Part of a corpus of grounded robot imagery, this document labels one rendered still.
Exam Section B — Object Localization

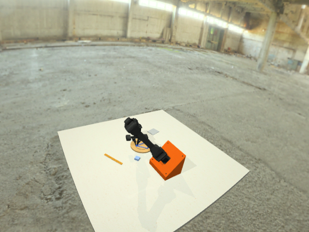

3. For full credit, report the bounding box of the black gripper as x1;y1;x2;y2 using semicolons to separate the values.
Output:
126;134;148;145

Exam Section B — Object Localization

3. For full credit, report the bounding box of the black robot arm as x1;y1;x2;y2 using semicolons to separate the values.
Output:
124;117;170;164

